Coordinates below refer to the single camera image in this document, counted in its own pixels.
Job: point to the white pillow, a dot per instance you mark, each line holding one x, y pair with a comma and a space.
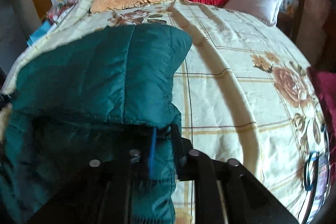
265, 10

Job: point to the cream floral bed quilt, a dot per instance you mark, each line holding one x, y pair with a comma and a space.
243, 92

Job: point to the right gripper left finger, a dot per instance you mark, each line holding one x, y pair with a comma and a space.
151, 155

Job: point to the dark red velvet blanket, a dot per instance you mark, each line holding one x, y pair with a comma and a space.
324, 86

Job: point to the dark green quilted jacket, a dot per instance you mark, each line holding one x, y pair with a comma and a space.
94, 98

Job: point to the light blue cloth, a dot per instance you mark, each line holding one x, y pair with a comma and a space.
39, 32

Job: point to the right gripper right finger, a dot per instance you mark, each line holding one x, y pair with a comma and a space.
182, 159

